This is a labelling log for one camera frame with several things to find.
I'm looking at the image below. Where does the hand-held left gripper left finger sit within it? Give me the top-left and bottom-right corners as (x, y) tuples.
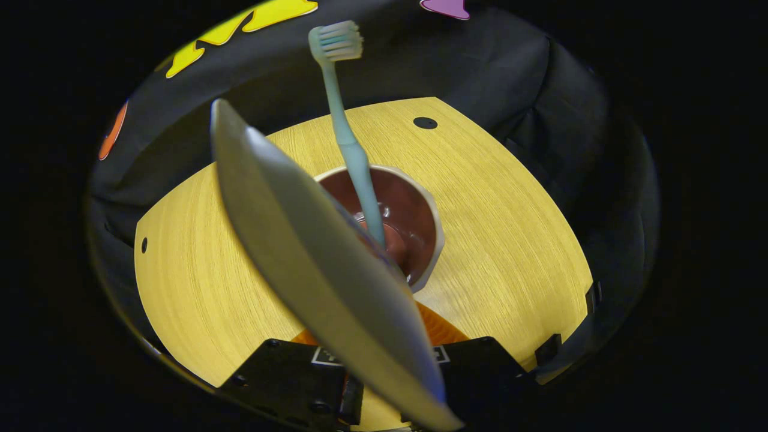
(217, 329), (364, 432)

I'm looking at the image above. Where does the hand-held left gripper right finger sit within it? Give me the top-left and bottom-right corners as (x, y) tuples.
(417, 302), (535, 424)

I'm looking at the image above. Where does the white toothpaste tube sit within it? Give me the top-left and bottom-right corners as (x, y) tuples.
(210, 98), (464, 432)

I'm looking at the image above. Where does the beige cup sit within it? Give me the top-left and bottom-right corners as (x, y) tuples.
(313, 165), (446, 294)

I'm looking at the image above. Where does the pale green toothbrush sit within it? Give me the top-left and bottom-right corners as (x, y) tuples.
(308, 20), (388, 250)

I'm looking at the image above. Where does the black backdrop cloth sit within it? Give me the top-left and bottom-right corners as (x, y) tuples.
(87, 0), (661, 385)

